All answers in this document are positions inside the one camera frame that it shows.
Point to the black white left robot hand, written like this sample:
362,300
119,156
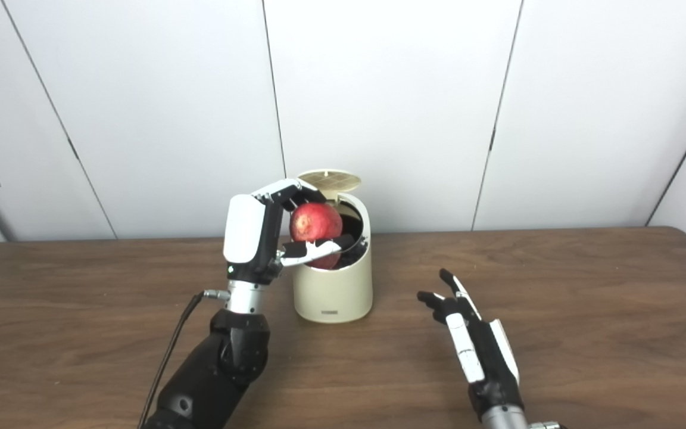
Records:
245,232

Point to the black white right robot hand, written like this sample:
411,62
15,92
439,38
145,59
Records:
489,357

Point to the red apple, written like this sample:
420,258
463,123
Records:
316,221

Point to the cream round bin lid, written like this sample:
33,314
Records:
334,179

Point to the cream-colored desktop bin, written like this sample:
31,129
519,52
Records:
334,292

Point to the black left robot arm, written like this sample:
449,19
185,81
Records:
224,363

